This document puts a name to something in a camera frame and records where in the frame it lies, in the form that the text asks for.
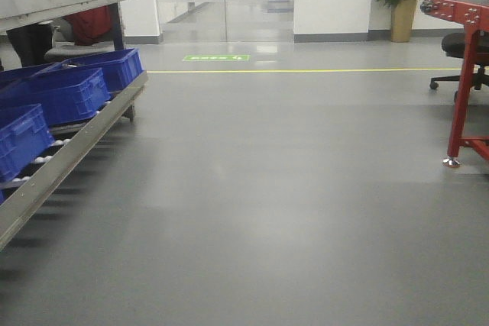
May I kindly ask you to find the green floor sticker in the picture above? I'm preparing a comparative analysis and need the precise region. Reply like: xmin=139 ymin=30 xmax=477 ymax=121
xmin=183 ymin=54 xmax=250 ymax=62

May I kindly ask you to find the blue crate far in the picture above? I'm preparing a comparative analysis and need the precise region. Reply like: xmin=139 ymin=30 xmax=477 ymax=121
xmin=44 ymin=48 xmax=144 ymax=94

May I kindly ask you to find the blue crate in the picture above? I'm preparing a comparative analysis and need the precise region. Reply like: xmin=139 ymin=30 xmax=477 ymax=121
xmin=1 ymin=104 xmax=54 ymax=182
xmin=44 ymin=48 xmax=144 ymax=94
xmin=1 ymin=68 xmax=111 ymax=127

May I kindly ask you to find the blue crate middle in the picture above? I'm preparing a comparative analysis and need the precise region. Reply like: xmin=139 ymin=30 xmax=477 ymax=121
xmin=1 ymin=68 xmax=111 ymax=127

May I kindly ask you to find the grey office chair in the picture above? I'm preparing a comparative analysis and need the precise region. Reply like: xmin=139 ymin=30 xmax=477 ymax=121
xmin=44 ymin=18 xmax=114 ymax=63

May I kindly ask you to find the blue crate near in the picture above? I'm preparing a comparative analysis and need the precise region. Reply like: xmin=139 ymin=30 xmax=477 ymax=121
xmin=1 ymin=104 xmax=54 ymax=182

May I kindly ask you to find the black office chair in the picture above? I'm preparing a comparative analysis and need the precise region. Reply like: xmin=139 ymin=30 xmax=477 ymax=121
xmin=429 ymin=32 xmax=488 ymax=90

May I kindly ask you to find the metal roller rack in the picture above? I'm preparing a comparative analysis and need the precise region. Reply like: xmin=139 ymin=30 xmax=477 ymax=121
xmin=1 ymin=0 xmax=148 ymax=247

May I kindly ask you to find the person in red shirt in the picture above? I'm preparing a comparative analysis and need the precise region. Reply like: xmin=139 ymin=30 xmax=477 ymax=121
xmin=6 ymin=6 xmax=112 ymax=67

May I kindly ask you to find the red metal conveyor frame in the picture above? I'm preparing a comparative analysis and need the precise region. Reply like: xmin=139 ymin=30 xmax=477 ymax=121
xmin=420 ymin=0 xmax=488 ymax=168

